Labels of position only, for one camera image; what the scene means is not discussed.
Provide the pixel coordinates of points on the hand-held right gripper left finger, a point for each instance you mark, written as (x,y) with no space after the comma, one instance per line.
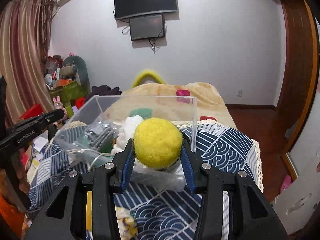
(127,163)

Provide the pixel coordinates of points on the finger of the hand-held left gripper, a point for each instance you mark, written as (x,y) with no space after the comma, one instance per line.
(53,117)

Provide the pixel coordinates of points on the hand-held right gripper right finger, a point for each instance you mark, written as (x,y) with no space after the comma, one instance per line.
(187,166)

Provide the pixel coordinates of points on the yellow felt ball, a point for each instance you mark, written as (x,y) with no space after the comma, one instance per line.
(158,142)

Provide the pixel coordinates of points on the clear acrylic box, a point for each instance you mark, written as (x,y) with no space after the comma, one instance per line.
(147,105)

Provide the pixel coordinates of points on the red soft block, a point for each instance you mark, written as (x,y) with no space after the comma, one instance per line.
(208,118)

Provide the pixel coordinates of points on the white yellow soft toy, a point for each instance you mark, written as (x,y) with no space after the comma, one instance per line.
(126,221)

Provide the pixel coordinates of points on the pink soft block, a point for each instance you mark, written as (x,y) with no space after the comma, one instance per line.
(183,93)

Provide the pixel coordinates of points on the person's left hand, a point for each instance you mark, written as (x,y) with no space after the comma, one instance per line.
(23,177)

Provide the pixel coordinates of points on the red box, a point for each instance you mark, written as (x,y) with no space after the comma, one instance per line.
(31,111)

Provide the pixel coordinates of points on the clear plastic bag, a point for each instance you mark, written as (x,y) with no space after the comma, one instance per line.
(160,177)

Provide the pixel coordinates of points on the white fluffy cotton ball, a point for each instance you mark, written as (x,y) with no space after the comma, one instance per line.
(130,127)

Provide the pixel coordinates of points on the grey yarn in plastic bag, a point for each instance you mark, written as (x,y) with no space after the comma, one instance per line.
(100,133)

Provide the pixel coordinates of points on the blue patterned cloth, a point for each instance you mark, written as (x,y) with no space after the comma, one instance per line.
(225,150)

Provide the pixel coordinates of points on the green plush dinosaur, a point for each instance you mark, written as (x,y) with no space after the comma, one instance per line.
(75,70)

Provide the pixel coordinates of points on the green felt piece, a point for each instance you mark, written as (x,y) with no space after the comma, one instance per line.
(141,112)

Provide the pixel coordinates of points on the dark clothes pile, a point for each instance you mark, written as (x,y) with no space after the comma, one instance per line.
(106,90)

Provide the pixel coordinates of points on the striped brown curtain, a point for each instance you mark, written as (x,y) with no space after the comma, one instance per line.
(22,55)

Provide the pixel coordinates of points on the beige fleece blanket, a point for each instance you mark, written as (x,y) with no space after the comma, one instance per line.
(207,97)

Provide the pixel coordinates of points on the yellow fuzzy hoop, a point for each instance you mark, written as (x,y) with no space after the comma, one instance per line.
(148,77)

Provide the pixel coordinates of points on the pink slipper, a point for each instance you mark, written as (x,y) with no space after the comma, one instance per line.
(285,183)

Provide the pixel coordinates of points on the white cabinet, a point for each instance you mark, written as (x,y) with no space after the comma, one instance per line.
(303,175)

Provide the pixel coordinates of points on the white wall socket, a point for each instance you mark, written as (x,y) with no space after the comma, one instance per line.
(239,93)

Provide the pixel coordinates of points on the small black wall monitor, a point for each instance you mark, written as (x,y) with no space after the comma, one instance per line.
(147,27)

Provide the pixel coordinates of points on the large black wall television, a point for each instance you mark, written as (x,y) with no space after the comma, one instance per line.
(146,0)

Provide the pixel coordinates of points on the wooden door frame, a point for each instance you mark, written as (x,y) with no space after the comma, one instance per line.
(297,62)

